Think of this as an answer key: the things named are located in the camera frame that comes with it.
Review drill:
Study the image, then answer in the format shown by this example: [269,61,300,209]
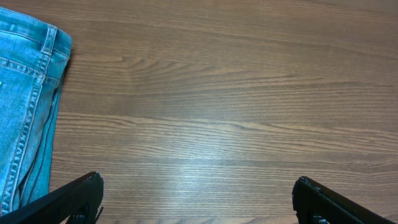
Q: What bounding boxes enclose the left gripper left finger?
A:
[1,172,104,224]

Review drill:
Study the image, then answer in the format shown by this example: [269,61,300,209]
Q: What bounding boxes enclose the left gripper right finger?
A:
[292,176,394,224]

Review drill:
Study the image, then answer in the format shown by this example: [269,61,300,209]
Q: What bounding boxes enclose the folded blue denim jeans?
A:
[1,8,72,215]

